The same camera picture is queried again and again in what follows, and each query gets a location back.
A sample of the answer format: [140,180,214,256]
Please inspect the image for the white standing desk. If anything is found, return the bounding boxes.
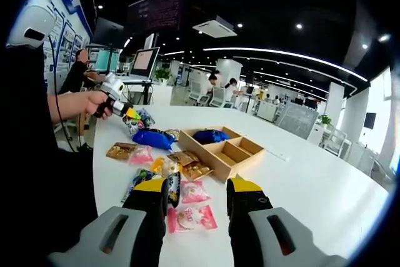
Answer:
[118,75,154,105]

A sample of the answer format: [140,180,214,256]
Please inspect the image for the computer monitor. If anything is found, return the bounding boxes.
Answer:
[129,46,161,81]

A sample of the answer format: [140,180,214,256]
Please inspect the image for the curved ceiling light strip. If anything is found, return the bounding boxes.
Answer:
[202,47,369,83]

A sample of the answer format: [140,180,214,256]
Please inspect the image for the pink marshmallow packet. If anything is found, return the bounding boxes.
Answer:
[129,144,154,166]
[180,180,212,204]
[167,204,218,234]

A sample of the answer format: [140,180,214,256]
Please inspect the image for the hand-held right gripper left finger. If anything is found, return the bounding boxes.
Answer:
[79,177,169,267]

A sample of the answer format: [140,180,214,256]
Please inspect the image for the black monitor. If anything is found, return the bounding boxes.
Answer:
[92,16,125,48]

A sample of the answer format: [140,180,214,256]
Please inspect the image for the orange marshmallow packet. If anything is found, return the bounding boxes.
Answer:
[149,156,181,176]

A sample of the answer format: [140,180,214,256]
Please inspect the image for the dark wall display screen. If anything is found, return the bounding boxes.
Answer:
[126,0,186,35]

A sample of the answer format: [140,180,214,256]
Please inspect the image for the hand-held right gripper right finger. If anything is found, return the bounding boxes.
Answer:
[226,178,326,267]

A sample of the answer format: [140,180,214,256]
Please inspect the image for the black device cable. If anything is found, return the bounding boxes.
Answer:
[48,36,79,153]

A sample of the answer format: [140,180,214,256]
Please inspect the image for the potted plant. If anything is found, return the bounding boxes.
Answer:
[317,114,334,127]
[154,68,173,86]

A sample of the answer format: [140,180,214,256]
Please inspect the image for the person's left hand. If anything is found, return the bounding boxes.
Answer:
[74,90,114,121]

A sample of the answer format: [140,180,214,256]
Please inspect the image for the blue Oreo cookie packet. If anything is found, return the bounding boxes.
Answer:
[192,128,232,144]
[131,128,176,151]

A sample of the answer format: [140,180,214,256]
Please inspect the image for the wooden divided container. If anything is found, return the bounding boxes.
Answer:
[177,125,266,183]

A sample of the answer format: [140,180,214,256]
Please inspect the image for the white cabinet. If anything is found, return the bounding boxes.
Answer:
[257,101,279,123]

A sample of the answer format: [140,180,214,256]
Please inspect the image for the white chest-worn device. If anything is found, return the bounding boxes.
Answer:
[6,0,58,49]

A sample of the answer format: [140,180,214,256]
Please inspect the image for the white office chair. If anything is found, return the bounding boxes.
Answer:
[209,87,226,108]
[189,79,204,102]

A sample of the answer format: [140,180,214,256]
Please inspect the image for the white table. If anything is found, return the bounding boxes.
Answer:
[92,104,390,267]

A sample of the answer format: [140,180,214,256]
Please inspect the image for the blue white wall poster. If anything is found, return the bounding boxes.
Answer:
[43,0,94,74]

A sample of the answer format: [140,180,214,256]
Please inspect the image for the gold mixed nuts packet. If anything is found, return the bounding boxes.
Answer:
[164,128,181,142]
[105,142,138,161]
[167,150,201,167]
[181,163,215,182]

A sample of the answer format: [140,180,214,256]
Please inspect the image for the ceiling air conditioner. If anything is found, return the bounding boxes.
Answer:
[192,15,238,39]

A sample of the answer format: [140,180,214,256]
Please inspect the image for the black screen on stand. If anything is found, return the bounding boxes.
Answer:
[364,112,378,130]

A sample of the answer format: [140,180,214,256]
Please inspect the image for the person's black shirt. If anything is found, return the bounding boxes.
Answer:
[0,44,99,255]

